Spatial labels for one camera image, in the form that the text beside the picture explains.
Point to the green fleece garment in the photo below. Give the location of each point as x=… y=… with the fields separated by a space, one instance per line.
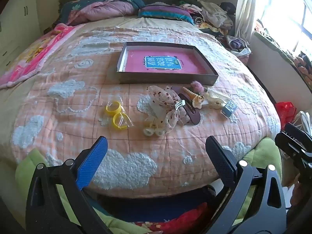
x=265 y=151

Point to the floral laundry bag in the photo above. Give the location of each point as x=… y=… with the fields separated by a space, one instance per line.
x=237 y=46

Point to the pink cartoon blanket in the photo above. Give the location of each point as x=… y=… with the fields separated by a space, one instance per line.
x=29 y=61

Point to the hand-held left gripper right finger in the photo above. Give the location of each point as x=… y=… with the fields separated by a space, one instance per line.
x=220 y=160

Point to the cream curtain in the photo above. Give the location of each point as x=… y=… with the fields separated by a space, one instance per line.
x=245 y=9

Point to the pink and teal duvet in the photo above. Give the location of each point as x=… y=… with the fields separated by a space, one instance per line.
x=102 y=11

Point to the earrings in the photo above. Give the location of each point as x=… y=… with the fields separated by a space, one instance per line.
x=149 y=132

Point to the dark printed cloth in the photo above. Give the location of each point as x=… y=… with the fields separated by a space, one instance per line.
x=170 y=207

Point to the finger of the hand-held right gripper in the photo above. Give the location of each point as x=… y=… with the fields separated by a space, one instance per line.
x=296 y=130
x=290 y=148

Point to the window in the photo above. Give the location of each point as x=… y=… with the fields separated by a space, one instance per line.
x=285 y=4

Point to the red plastic bag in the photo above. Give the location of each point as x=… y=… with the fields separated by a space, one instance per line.
x=285 y=112

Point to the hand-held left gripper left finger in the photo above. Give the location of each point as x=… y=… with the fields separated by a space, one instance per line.
x=93 y=159

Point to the dotted tulle bow hair clip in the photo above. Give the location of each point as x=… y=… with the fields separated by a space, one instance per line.
x=160 y=97

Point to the pile of colourful cloths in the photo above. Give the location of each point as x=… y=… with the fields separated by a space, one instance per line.
x=303 y=64

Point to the white claw hair clip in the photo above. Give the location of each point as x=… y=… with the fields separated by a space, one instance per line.
x=214 y=100

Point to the pink fluffy hair clip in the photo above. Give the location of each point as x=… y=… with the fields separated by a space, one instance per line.
x=196 y=85

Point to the cream flower hair clip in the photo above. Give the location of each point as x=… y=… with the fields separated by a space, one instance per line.
x=198 y=102

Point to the brown long hair clip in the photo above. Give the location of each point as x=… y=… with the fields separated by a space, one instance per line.
x=191 y=117

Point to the striped purple pillow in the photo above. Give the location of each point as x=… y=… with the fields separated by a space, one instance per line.
x=165 y=12

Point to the cream wardrobe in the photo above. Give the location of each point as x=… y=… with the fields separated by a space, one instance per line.
x=17 y=17

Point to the grey cardboard box pink inside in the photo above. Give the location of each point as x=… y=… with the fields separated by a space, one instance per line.
x=136 y=61

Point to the small blue box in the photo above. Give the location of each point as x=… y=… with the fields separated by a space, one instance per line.
x=229 y=109

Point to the orange quilt with white clouds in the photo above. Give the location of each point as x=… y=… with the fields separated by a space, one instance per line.
x=73 y=126

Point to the orange spiral horn hair clip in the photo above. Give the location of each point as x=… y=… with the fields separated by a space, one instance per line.
x=189 y=92

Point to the pile of clothes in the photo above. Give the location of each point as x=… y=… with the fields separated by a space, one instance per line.
x=212 y=14

